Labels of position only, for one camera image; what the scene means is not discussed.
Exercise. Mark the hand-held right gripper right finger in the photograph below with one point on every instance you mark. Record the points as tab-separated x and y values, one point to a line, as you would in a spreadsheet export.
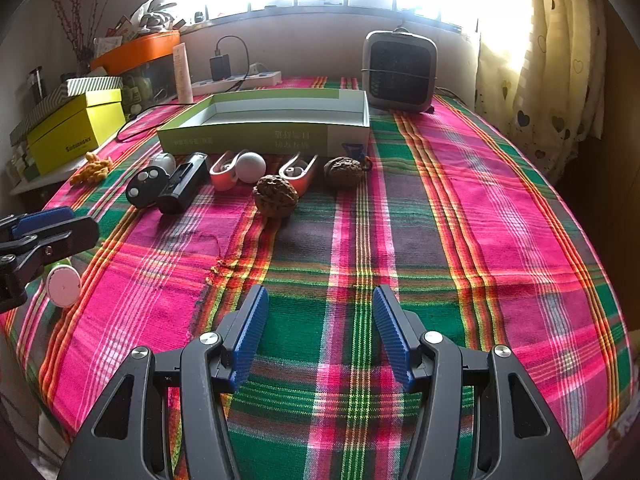
392	330

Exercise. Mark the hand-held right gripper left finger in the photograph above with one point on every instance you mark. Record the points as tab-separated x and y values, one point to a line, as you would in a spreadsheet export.
252	330

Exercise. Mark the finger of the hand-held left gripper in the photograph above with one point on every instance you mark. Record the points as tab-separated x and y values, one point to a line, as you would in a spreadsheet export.
65	235
40	220

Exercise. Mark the green and white spool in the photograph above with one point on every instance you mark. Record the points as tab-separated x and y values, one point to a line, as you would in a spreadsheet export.
62	285

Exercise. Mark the black round remote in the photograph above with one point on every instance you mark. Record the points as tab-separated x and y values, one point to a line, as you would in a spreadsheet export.
145	190

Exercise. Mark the small white jar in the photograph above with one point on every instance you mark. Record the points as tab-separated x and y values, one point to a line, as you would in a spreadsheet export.
162	162

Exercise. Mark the black rectangular device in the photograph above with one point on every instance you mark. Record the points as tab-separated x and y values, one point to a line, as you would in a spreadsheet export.
180	185

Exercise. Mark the ridged walnut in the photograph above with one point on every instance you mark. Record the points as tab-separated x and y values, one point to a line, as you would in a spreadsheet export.
275	197

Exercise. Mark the pink clip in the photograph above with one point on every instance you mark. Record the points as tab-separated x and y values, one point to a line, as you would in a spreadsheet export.
305	182
220	180

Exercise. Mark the white egg-shaped ball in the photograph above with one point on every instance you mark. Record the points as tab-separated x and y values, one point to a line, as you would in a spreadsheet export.
250	166

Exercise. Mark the pitted walnut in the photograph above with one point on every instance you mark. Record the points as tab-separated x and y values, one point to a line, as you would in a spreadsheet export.
342	172

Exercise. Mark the shallow green cardboard box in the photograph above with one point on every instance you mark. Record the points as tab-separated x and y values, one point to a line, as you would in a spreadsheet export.
250	137

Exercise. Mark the white side table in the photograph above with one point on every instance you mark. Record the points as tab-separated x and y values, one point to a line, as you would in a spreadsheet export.
40	180

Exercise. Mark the twisted fried dough snack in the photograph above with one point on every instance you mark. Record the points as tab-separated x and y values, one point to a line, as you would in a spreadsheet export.
95	167

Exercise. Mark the plaid cloth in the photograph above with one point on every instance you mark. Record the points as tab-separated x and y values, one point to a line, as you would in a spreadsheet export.
450	260

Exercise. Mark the yellow cardboard box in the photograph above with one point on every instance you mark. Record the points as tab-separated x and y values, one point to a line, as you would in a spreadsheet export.
75	130

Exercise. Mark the striped white box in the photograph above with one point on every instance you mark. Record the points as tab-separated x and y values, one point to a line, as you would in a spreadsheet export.
95	84

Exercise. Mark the orange lidded storage bin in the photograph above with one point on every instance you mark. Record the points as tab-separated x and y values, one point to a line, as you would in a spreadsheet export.
140	50

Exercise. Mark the cream cosmetic tube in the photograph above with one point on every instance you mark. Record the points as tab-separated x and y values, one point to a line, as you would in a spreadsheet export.
182	75

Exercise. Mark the black charger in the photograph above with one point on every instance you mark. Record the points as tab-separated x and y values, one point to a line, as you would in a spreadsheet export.
220	67

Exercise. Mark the potted succulent plant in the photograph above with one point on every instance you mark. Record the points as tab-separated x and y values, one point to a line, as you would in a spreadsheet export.
152	17

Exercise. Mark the white power strip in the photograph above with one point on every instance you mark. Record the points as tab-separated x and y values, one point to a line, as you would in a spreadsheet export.
260	79

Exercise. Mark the white plug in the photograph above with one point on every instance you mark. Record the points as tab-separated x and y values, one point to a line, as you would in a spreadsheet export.
256	68

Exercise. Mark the small grey space heater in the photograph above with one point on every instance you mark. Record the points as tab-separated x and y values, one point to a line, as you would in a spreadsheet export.
400	70

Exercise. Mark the heart print curtain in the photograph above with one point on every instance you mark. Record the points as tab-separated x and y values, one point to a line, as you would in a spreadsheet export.
550	85

